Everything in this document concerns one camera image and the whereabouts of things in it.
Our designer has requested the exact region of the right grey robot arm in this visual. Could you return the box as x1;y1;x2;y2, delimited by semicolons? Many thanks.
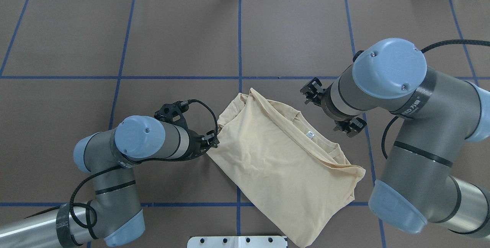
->
300;38;490;241

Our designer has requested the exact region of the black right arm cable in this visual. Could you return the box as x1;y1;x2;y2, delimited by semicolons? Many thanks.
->
381;39;490;159

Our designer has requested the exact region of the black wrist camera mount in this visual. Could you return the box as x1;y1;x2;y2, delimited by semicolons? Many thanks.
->
154;100;189;130
352;50;364;63

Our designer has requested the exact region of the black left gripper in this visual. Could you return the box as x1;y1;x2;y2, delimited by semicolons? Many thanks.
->
187;130;219;159

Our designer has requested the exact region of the cream long-sleeve printed shirt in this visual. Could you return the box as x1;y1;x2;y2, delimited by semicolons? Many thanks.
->
208;89;366;248

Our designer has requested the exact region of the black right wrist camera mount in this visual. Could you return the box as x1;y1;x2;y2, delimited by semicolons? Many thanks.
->
352;50;364;63

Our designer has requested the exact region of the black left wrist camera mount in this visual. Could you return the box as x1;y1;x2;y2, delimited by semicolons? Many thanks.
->
154;100;189;130

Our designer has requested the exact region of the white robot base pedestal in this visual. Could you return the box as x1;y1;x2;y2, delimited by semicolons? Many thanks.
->
187;235;288;248

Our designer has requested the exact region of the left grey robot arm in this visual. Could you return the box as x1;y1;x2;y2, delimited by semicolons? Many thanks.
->
1;115;218;248

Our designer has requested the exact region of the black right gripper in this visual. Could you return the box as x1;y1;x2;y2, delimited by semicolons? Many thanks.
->
300;77;367;138

